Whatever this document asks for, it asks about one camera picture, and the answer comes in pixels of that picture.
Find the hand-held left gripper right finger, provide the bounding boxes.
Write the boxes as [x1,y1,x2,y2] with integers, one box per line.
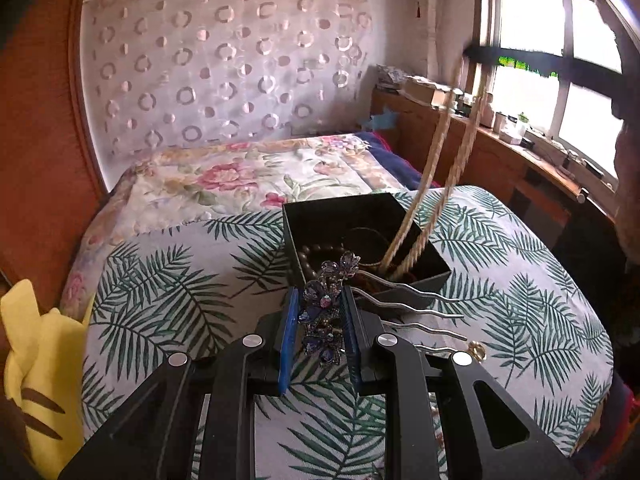
[340,285,581,480]

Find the circle pattern wall cloth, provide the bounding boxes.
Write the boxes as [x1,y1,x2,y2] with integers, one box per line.
[82,0,373,161]

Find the green leaf print blanket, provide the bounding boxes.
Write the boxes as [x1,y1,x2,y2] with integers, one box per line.
[80,185,615,480]

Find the pearl necklace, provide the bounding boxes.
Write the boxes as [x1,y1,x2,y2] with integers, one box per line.
[377,50,488,283]

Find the brown wooden bead bracelet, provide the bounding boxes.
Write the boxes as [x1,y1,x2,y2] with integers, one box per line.
[299,242,351,281]

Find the person's right forearm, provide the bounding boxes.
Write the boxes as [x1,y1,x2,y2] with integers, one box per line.
[614,122,640,273]

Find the window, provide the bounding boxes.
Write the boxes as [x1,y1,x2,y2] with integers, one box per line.
[470,0,640,181]

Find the patterned folded cloth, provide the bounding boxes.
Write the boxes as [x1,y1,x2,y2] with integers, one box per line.
[376,64,408,86]

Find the silver bangle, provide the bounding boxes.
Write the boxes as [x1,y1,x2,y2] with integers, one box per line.
[344,226,398,267]

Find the floral blanket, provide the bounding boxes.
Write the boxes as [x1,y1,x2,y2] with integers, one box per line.
[60,132,401,321]

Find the navy blue blanket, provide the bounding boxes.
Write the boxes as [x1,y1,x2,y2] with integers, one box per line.
[355,130,443,193]

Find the open cardboard box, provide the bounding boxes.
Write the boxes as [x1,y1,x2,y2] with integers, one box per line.
[402,76,453,108]

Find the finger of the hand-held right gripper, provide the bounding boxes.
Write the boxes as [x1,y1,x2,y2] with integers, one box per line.
[464,42,626,93]

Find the purple flower hair comb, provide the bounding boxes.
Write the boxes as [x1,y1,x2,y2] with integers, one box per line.
[297,252,469,367]

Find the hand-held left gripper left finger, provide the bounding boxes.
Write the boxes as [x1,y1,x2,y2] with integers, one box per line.
[57,287,301,480]

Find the black square box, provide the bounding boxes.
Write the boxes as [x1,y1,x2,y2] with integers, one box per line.
[281,191,453,311]

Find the brown wooden wardrobe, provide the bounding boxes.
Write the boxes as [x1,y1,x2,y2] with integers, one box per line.
[0,0,116,311]

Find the yellow plush toy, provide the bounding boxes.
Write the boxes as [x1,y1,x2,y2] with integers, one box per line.
[0,279,96,480]

